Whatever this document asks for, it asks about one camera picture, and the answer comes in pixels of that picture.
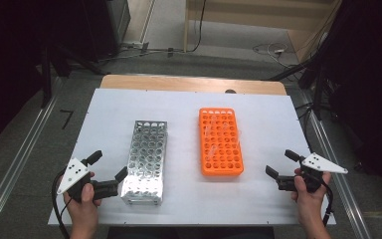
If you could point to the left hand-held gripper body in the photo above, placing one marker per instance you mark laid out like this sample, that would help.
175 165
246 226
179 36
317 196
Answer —
74 172

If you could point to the silver metal test tube rack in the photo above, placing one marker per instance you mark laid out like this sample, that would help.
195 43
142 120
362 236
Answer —
146 179

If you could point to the orange plastic test tube rack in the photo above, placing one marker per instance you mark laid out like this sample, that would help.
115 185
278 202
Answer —
224 171

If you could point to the dark grey cabinet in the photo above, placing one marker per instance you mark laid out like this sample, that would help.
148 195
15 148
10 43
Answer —
117 20

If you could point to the dark round table grommet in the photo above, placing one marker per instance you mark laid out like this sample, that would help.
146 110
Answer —
230 91

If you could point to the black curtain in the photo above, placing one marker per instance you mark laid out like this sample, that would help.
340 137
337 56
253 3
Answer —
371 66
10 49

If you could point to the wooden table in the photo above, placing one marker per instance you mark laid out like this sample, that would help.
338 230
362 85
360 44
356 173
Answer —
179 83

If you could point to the person's left hand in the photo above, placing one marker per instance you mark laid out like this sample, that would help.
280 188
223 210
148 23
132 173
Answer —
84 209

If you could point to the light wooden desk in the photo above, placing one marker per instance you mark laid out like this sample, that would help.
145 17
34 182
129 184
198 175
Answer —
245 16

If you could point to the person's right hand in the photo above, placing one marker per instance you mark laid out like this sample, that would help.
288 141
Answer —
310 204

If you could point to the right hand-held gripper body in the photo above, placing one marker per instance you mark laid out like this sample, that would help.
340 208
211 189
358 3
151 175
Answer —
321 164

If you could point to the white table board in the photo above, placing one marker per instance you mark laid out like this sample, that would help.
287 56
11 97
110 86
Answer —
185 192

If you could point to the white power strip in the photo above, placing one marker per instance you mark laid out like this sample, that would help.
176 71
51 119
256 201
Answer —
135 44

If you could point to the aluminium rail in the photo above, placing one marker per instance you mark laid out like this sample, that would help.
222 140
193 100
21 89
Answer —
338 172
16 156

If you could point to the black metal stand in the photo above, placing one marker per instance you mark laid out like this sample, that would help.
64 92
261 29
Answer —
46 79
317 93

